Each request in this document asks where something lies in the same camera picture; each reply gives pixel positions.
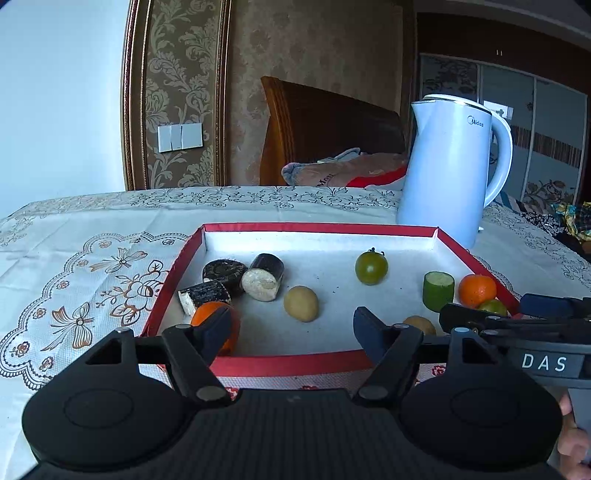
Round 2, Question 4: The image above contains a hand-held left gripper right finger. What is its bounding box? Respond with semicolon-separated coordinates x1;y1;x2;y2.
353;306;509;407

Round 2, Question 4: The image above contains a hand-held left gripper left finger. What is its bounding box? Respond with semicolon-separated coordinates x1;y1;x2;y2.
78;305;234;408

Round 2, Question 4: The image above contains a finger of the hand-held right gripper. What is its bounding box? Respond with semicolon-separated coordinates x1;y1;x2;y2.
519;294;591;319
438;302;591;334

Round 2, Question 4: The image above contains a mandarin orange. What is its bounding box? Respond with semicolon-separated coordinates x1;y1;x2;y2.
190;302;241;356
458;274;498;308

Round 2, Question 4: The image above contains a green cucumber piece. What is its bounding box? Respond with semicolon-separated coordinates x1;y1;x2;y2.
423;271;455;312

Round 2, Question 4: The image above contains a small yellow potato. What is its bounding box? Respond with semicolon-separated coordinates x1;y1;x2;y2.
283;285;320;322
403;316;437;336

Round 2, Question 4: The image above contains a dark taro piece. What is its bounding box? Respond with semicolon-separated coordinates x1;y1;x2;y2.
202;259;247;296

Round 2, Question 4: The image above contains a green tomato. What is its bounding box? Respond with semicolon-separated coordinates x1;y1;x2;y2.
355;248;389;285

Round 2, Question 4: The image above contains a red shallow tray box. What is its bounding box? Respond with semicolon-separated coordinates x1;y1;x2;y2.
141;223;522;378

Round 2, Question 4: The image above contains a person's right hand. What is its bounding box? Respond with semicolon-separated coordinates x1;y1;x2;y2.
556;392;591;479

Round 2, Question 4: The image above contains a colourful clothes pile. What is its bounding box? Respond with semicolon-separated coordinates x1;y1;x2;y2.
551;200;591;241

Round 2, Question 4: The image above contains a striped quilt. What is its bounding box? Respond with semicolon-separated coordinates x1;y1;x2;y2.
494;191;525;214

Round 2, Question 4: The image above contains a white electric kettle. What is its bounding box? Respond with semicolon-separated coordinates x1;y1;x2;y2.
396;94;513;250

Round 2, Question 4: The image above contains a folded cloth on chair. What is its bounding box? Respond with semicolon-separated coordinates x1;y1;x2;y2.
281;148;409;188

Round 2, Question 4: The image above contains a floral sliding door wardrobe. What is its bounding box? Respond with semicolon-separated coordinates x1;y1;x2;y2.
416;13;591;210

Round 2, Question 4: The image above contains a wooden bed headboard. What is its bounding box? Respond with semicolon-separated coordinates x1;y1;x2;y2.
259;76;407;186

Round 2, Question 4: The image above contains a white wall switch panel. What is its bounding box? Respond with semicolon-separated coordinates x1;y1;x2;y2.
157;123;204;152

